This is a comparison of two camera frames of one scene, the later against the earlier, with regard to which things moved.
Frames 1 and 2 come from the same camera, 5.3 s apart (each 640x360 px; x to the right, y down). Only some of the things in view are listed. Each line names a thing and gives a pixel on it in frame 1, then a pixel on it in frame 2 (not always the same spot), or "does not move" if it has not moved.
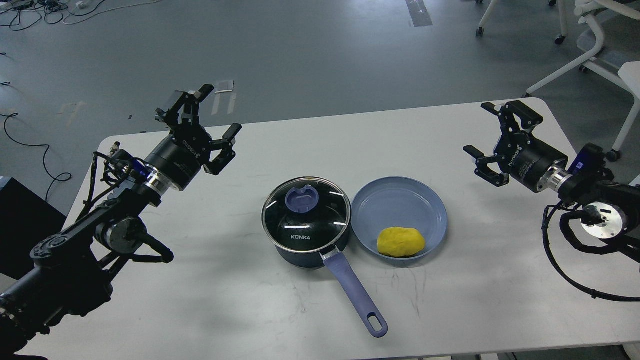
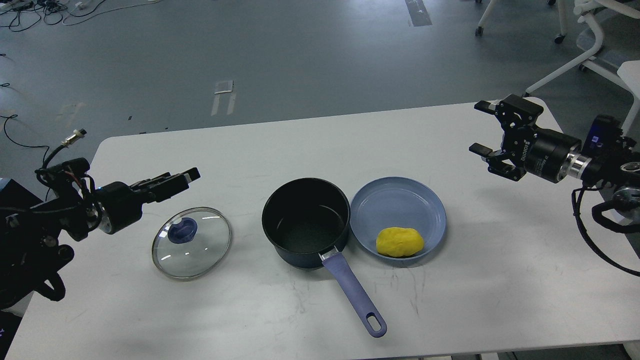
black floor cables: x=29 y=12 does not move
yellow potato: x=400 y=242 does not move
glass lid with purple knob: x=306 y=214 -> x=192 y=243
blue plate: x=397 y=201 does not move
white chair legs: x=559 y=40 does not move
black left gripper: x=179 y=158 -> x=121 y=204
